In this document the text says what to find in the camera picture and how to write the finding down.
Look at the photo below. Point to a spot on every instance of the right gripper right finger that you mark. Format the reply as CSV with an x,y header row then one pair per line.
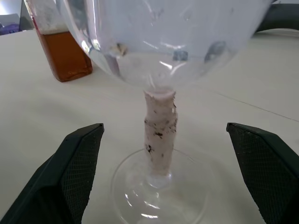
x,y
268,175

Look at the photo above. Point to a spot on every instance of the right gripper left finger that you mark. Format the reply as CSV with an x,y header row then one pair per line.
x,y
58,175

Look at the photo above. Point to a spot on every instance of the clear plastic wine glass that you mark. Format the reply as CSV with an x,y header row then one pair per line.
x,y
161,130

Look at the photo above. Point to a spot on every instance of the plastic bottle with red contents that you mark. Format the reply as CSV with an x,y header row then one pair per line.
x,y
65,53

